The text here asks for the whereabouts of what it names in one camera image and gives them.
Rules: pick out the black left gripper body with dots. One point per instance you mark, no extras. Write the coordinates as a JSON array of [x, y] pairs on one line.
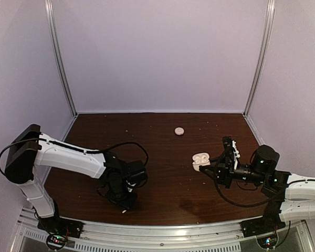
[[119, 196]]

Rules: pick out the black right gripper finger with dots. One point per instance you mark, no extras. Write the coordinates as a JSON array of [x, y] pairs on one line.
[[219, 161], [212, 173]]

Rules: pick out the right base circuit board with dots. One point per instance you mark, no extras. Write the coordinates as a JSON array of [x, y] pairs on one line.
[[267, 242]]

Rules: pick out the aluminium left corner post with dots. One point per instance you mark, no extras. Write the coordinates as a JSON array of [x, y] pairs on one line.
[[58, 57]]

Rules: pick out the aluminium corner post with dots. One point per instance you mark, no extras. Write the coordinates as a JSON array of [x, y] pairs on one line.
[[267, 31], [58, 57]]

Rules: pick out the aluminium front rail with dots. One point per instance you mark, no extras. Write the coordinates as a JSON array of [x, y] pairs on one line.
[[223, 236]]

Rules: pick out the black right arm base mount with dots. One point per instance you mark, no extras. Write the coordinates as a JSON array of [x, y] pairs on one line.
[[259, 226]]

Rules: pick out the base circuit board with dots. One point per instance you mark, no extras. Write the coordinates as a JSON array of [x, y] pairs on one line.
[[56, 241], [267, 242]]

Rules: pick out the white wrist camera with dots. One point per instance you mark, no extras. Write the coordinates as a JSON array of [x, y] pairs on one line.
[[131, 187], [232, 154]]

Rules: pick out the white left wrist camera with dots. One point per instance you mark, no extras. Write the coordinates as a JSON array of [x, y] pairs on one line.
[[131, 187]]

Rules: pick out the pink earbud case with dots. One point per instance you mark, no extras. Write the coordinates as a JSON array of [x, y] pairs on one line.
[[179, 131]]

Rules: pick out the left base circuit board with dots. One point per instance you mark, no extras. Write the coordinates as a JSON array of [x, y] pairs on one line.
[[56, 241]]

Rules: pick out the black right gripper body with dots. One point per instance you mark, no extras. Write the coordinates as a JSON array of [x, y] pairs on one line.
[[228, 176]]

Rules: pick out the white earbud case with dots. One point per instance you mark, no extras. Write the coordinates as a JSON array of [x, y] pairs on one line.
[[200, 159]]

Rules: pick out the aluminium right corner post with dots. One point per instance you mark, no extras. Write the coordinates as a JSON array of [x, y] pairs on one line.
[[267, 31]]

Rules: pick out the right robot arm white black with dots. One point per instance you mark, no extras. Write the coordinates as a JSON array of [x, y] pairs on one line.
[[289, 196]]

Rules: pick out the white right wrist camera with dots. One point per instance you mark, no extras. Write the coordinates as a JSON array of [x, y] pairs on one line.
[[232, 154]]

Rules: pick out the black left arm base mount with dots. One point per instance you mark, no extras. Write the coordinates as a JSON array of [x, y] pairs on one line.
[[61, 226]]

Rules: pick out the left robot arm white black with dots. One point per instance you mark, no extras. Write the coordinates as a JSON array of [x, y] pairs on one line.
[[33, 148]]

